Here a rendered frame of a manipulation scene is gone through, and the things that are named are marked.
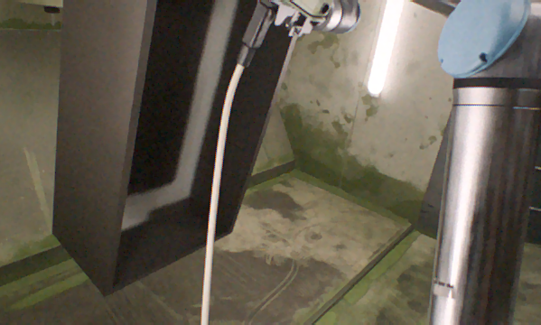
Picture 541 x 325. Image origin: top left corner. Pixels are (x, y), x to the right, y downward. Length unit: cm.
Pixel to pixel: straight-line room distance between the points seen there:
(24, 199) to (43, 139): 32
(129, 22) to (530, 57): 78
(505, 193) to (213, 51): 128
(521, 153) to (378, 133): 248
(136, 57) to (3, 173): 137
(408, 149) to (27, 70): 238
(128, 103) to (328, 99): 233
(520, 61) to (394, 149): 246
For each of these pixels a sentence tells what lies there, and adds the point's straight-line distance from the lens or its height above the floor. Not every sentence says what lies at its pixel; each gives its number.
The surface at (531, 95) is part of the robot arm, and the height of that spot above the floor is 135.
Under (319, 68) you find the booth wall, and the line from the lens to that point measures 323.
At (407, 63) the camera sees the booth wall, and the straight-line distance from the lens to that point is 292.
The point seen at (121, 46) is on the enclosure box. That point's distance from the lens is 104.
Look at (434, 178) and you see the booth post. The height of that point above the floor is 43.
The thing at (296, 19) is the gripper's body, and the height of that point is 138.
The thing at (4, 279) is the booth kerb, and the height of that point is 9.
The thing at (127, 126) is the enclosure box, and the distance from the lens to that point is 106.
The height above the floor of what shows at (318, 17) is 140.
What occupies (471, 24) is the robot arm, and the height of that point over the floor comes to 142.
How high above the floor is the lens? 142
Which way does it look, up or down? 22 degrees down
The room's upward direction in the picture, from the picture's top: 8 degrees clockwise
